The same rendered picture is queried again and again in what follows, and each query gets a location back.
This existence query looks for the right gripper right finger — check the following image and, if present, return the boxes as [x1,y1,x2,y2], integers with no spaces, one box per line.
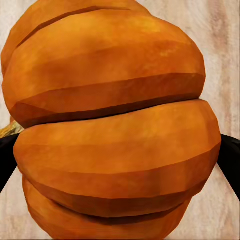
[217,134,240,200]

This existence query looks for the pumpkin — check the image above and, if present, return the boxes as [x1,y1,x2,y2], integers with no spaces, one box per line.
[0,0,222,240]

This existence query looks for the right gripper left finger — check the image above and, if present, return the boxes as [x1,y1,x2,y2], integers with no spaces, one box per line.
[0,133,20,193]

